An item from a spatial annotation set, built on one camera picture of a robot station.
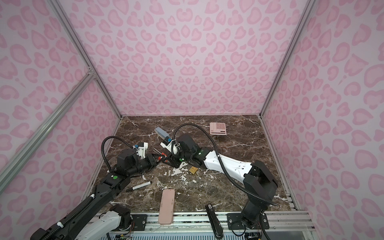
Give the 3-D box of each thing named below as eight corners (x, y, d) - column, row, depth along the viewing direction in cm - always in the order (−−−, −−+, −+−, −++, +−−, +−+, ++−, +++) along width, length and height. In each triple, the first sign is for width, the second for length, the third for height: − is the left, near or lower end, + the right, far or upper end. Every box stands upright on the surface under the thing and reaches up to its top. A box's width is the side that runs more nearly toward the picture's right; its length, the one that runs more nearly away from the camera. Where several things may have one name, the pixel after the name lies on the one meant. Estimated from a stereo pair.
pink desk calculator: (210, 134, 110) (210, 132, 108) (209, 124, 117) (209, 122, 115) (226, 134, 110) (226, 132, 108) (224, 124, 117) (225, 122, 115)
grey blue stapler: (155, 133, 112) (154, 129, 108) (159, 130, 114) (158, 126, 110) (165, 141, 107) (164, 137, 104) (169, 137, 109) (168, 133, 106)
